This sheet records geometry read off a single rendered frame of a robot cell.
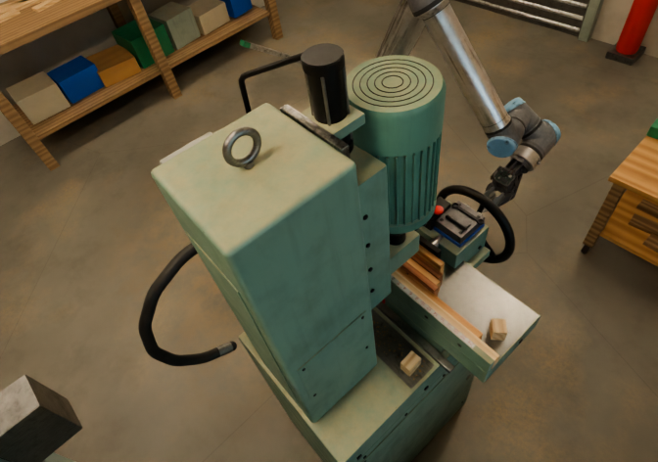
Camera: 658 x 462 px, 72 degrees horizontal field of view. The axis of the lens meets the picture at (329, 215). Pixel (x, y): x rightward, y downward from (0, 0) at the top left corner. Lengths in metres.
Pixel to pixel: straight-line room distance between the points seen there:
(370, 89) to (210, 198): 0.33
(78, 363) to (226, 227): 2.04
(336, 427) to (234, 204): 0.73
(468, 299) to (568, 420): 1.02
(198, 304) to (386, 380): 1.41
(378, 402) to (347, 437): 0.11
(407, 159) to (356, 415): 0.67
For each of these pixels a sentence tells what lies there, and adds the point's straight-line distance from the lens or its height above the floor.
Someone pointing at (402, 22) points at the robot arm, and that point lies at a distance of 1.63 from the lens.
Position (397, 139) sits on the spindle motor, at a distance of 0.75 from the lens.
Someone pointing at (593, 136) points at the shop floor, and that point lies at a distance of 3.17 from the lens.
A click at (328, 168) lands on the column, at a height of 1.52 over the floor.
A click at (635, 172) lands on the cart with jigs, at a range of 2.20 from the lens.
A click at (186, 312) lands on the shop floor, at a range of 2.43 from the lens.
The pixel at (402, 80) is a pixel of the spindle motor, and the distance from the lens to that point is 0.79.
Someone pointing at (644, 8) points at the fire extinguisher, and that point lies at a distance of 3.72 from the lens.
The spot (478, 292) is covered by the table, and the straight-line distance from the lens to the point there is 1.23.
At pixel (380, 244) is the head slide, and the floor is 1.22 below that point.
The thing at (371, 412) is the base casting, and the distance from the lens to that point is 1.20.
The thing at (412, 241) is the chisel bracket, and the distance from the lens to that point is 1.09.
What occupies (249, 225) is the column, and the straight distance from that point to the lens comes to 0.58.
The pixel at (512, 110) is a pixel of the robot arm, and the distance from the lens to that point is 1.66.
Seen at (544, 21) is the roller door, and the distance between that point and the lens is 4.15.
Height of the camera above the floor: 1.95
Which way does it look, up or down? 49 degrees down
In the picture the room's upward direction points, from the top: 11 degrees counter-clockwise
